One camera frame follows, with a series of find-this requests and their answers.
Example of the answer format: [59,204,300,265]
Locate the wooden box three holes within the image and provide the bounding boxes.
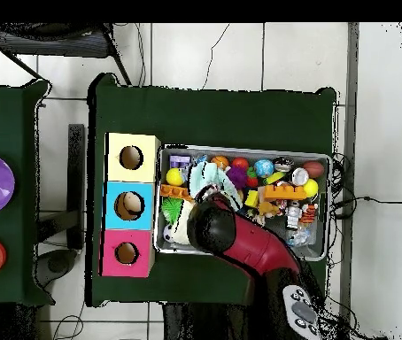
[99,132,162,278]

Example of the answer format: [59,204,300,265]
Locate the black chair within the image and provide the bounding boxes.
[0,22,133,86]

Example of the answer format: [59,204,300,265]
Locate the purple spiky monster toy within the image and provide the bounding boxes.
[226,165,249,189]

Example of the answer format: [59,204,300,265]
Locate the mint green cloth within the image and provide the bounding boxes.
[189,160,244,212]

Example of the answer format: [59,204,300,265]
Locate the plain yellow ball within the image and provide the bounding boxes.
[165,166,185,187]

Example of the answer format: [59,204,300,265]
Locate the silver mesh bin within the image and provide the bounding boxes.
[153,143,333,262]

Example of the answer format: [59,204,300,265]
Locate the cream knitted cloth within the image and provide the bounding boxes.
[174,202,193,246]

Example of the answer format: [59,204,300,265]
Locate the black floor cable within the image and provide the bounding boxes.
[329,151,402,220]

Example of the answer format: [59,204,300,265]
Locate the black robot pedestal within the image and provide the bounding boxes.
[161,302,255,340]

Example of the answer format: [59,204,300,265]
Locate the orange studded toy brick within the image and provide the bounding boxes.
[263,183,308,201]

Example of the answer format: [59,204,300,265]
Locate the orange wheeled toy brick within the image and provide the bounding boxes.
[159,182,195,204]

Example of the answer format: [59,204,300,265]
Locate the black upright panel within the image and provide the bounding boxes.
[66,123,86,251]

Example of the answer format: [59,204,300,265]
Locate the dark green table cloth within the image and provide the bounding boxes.
[0,79,51,305]
[87,73,336,307]

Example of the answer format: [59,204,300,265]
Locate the green spiky rubber ball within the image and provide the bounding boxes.
[160,197,184,224]

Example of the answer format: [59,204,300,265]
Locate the orange toy basketball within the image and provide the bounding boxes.
[210,155,230,170]

